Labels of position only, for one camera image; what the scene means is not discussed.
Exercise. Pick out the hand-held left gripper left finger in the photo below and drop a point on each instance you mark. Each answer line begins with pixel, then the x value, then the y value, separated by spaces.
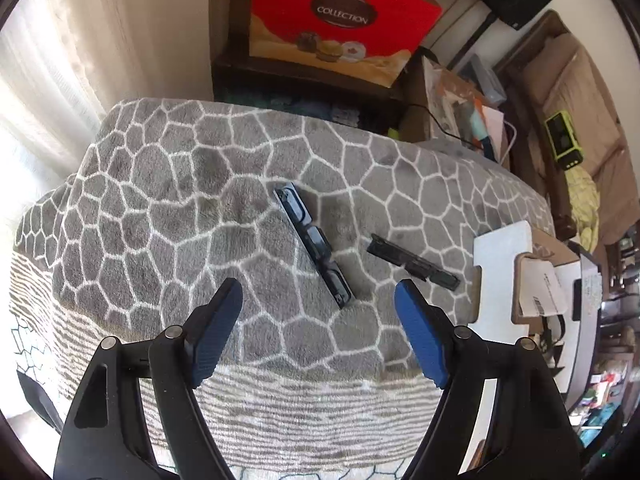
pixel 215 330

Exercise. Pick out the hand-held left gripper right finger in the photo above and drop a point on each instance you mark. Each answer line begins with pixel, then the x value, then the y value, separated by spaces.
pixel 420 335

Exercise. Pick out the short black plastic end cap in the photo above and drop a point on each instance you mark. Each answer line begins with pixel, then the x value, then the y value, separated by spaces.
pixel 415 262

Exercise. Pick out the white cardboard box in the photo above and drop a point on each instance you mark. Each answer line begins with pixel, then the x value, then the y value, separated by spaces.
pixel 500 260

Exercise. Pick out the long black plastic end cap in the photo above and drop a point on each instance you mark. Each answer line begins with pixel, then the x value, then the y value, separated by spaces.
pixel 315 245

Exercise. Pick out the white paper with barcode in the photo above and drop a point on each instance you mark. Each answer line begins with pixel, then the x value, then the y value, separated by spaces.
pixel 545 290

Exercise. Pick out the grey and white patterned blanket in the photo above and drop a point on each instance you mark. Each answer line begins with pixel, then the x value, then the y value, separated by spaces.
pixel 175 200

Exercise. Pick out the cluttered dark shelf unit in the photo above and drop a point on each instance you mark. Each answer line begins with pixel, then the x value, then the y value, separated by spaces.
pixel 615 350

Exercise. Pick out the yellow checked cloth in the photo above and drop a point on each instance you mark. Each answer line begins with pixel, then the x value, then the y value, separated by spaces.
pixel 585 205

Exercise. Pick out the pile of assorted papers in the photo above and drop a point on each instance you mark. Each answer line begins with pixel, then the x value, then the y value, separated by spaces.
pixel 460 100

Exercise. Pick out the green and black device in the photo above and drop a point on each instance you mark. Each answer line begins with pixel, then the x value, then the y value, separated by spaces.
pixel 565 140

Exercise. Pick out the dark wooden shelf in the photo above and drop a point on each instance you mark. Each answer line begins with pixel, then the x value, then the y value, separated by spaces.
pixel 300 75

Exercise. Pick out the white curtain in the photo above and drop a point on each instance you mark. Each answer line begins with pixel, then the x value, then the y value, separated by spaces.
pixel 75 85

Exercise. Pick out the brown sofa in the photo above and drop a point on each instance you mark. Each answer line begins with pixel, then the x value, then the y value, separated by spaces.
pixel 575 85

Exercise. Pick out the black speaker stand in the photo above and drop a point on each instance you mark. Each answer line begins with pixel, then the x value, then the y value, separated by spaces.
pixel 472 42

